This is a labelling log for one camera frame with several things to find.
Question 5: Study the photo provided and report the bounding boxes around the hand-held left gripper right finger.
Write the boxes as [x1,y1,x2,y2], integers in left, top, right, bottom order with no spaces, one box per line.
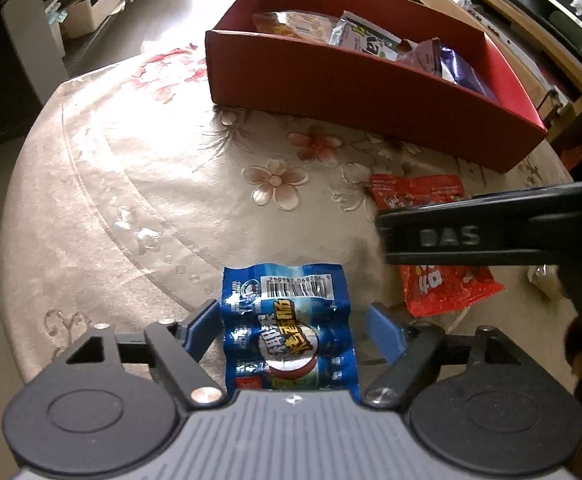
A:
[363,302,527,409]

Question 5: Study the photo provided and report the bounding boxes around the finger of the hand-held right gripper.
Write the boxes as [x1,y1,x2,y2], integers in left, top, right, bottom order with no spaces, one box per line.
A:
[377,179,582,266]

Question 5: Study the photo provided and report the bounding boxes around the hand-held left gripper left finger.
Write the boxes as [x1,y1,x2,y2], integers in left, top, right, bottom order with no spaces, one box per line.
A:
[65,299,222,409]

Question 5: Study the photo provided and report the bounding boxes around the blue snack packet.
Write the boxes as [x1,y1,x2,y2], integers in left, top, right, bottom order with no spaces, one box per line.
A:
[221,262,363,404]

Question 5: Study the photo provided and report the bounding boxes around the red snack packet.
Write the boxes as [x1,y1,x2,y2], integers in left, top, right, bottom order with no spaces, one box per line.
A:
[368,174,505,319]

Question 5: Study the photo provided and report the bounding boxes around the purple foil snack packet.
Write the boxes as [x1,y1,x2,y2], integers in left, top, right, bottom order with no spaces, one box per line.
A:
[438,46,498,102]

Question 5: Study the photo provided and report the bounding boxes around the white bread snack packet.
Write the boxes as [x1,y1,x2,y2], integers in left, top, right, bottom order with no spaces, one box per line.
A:
[396,37,444,79]

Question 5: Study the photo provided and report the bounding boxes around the red cardboard box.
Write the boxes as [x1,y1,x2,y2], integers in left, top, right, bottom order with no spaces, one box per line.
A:
[205,0,549,173]

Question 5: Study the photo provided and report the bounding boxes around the white and green snack packet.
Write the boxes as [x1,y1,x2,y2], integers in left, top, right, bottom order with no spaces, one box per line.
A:
[328,10,403,62]

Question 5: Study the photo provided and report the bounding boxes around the clear bag of orange snacks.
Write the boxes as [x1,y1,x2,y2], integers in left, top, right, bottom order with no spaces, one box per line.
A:
[252,10,344,43]

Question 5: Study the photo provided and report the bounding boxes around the clear plastic wrapper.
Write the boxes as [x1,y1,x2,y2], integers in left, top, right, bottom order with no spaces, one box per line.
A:
[528,264,563,297]

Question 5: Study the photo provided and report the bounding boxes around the orange red bag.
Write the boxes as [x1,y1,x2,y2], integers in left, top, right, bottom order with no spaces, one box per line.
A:
[560,144,582,182]

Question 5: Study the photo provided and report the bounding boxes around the floral tablecloth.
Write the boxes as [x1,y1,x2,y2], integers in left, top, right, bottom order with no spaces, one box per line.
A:
[0,45,579,396]

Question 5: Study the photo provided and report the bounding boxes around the cardboard box under shelf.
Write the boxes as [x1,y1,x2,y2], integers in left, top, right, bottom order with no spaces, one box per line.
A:
[62,0,125,39]

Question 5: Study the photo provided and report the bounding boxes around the dark low table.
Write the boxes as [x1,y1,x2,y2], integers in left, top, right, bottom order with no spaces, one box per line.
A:
[0,0,139,153]

